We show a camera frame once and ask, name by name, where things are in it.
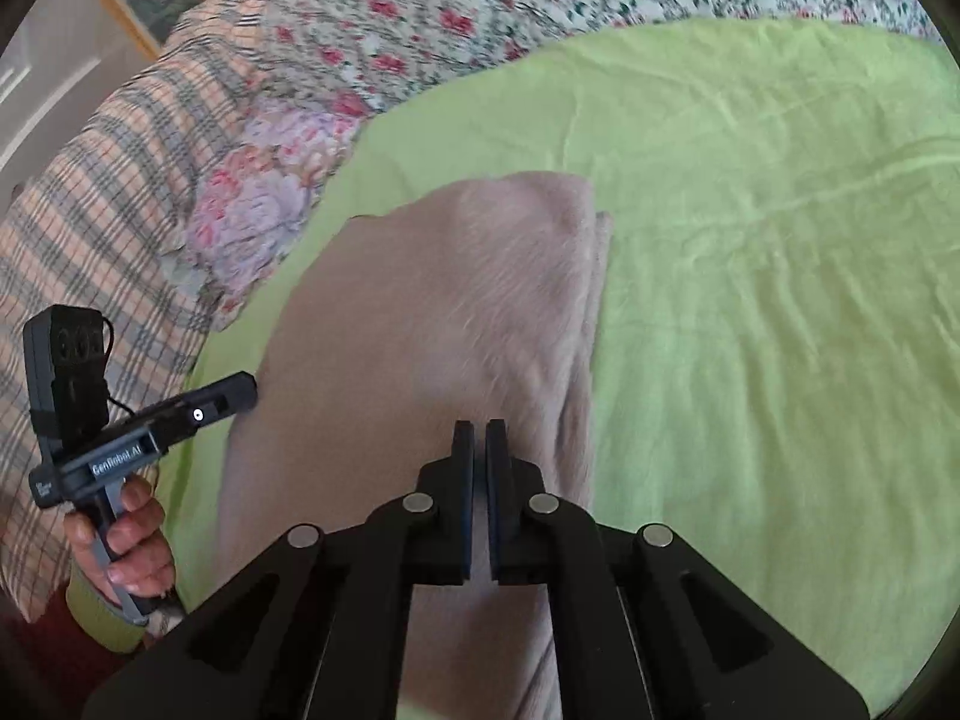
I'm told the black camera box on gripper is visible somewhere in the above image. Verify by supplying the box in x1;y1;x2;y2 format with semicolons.
23;304;109;463

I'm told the plaid checked blanket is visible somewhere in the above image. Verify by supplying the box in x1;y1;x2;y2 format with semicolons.
2;0;268;619

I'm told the purple pink floral pillow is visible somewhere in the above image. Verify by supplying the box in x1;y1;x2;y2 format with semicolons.
161;94;371;332

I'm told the dark red sleeve green cuff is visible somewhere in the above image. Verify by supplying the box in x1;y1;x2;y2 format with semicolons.
2;566;146;718

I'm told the light green bed sheet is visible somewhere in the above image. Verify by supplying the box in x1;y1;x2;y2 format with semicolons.
192;20;958;715

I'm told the beige knit sweater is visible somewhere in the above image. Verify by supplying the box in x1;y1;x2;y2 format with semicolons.
213;169;614;720

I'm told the person's left hand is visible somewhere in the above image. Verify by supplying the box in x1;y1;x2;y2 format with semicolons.
64;476;176;606

